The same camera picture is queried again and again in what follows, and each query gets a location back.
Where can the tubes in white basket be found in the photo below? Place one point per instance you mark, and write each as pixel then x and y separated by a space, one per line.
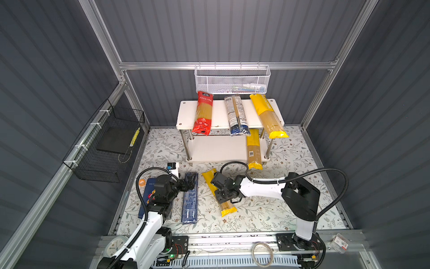
pixel 244 88

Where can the red white tag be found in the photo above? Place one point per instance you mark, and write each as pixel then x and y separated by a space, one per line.
pixel 339 243

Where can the orange round sticker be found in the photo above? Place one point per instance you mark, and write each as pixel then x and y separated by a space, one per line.
pixel 142 183

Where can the yellow green striped tool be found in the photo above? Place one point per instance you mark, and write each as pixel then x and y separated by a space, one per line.
pixel 135 136

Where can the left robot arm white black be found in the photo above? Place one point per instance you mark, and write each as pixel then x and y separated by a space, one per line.
pixel 151 238

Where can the white round clock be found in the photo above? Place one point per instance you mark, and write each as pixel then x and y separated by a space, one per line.
pixel 115 245

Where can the dark blue pasta box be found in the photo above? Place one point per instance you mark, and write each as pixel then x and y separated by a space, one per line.
pixel 148 192

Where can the white wire mesh basket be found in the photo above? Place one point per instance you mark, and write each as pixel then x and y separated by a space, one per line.
pixel 210 78

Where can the blue spaghetti box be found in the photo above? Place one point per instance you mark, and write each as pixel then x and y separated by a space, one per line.
pixel 190 200

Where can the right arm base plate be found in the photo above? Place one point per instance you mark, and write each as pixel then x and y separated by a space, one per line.
pixel 291 242

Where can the clear blue spaghetti pack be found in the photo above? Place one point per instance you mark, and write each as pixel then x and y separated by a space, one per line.
pixel 236 116

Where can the red spaghetti pack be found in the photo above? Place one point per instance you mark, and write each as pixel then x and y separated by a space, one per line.
pixel 203 118

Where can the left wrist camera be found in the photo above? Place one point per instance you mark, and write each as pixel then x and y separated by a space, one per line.
pixel 173 169

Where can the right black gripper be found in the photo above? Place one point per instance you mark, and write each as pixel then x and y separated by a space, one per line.
pixel 221 188

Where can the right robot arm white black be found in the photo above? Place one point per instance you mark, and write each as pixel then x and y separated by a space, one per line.
pixel 301 196

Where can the yellow Pastatime spaghetti pack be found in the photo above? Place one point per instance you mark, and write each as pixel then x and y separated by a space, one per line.
pixel 226 207

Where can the black wire basket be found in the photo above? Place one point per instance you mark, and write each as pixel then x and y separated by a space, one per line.
pixel 102 153

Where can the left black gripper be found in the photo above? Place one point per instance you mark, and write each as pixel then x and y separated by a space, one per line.
pixel 186 183

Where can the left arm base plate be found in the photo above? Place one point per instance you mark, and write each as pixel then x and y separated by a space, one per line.
pixel 178 245

